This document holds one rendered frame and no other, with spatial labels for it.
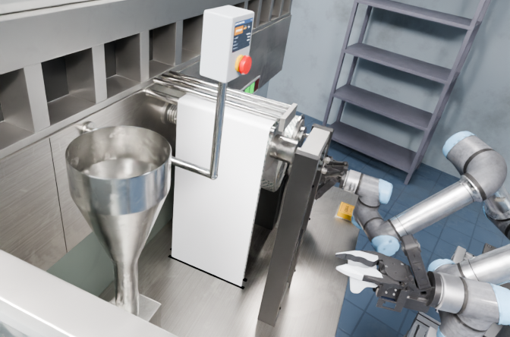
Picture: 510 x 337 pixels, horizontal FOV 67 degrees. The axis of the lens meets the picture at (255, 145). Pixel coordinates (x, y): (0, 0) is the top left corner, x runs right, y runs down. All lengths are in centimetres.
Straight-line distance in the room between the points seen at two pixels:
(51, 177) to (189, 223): 44
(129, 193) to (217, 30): 26
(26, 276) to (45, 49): 49
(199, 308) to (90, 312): 87
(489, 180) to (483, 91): 255
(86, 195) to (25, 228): 32
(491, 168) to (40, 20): 121
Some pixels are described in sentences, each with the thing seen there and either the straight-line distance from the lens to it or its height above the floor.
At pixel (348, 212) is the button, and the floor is 92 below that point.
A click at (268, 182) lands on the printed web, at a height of 117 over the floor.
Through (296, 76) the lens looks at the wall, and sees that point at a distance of 440.
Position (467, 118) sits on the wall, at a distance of 392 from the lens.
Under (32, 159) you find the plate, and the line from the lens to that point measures 78.
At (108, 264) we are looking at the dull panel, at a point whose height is 98.
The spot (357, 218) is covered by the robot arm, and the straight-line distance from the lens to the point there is 139.
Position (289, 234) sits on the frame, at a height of 123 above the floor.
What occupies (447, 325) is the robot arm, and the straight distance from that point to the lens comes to 102.
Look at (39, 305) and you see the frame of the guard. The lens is 30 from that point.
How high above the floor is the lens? 183
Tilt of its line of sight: 30 degrees down
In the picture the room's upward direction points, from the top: 9 degrees clockwise
